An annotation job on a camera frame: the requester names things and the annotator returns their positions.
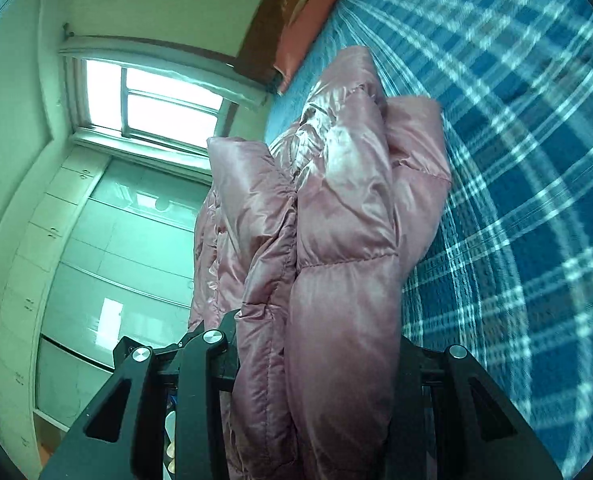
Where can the orange folded blanket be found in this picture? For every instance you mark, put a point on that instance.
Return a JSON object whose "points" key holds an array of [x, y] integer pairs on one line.
{"points": [[301, 35]]}

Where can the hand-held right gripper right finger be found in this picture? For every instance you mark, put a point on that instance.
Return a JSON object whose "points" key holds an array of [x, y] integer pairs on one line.
{"points": [[410, 385]]}

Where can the pink quilted puffer jacket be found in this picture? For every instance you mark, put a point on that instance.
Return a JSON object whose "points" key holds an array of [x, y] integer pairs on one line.
{"points": [[341, 240]]}

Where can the glossy white wardrobe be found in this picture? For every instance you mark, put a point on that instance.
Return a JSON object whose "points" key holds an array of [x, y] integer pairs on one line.
{"points": [[101, 270]]}

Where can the blue plaid bed sheet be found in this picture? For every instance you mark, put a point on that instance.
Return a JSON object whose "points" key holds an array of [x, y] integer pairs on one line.
{"points": [[516, 160]]}

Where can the pale yellow cloth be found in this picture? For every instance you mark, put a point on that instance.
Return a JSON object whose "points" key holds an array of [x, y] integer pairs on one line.
{"points": [[171, 440]]}

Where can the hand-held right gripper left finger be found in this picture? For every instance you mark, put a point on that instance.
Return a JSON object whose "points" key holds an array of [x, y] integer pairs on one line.
{"points": [[211, 365]]}

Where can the brown wooden headboard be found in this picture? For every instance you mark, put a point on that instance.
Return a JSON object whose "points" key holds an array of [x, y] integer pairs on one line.
{"points": [[259, 35]]}

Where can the white framed window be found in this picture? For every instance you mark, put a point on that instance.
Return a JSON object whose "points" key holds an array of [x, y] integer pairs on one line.
{"points": [[166, 110]]}

